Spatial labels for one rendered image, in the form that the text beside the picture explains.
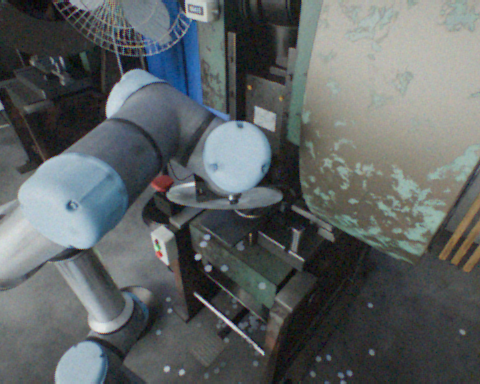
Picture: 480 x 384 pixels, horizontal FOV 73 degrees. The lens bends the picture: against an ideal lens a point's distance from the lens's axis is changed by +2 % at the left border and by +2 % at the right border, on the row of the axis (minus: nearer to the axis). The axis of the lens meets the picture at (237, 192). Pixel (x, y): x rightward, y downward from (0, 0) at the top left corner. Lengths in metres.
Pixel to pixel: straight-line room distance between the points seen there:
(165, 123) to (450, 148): 0.27
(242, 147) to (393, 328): 1.55
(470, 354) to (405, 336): 0.26
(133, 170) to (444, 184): 0.29
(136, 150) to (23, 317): 1.71
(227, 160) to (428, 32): 0.21
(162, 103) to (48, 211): 0.16
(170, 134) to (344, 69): 0.19
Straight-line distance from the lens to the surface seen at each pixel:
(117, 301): 0.90
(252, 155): 0.35
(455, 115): 0.34
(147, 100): 0.37
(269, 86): 0.85
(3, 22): 1.89
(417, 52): 0.34
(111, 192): 0.28
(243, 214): 0.99
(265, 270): 1.03
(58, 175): 0.28
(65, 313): 1.89
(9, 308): 2.04
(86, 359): 0.94
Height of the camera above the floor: 1.48
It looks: 41 degrees down
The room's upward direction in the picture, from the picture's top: straight up
